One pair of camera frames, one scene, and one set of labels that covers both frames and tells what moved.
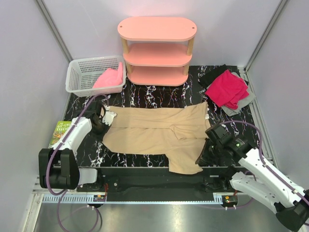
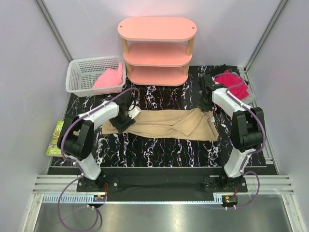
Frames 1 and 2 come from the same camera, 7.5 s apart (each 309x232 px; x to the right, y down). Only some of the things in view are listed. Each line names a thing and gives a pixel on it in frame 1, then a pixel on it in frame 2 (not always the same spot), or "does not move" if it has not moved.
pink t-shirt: [110, 77] does not move
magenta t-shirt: [228, 89] does not move
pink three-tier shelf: [157, 50] does not move
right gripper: [204, 159] -> [203, 107]
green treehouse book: [61, 127] does not move
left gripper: [106, 126] -> [122, 127]
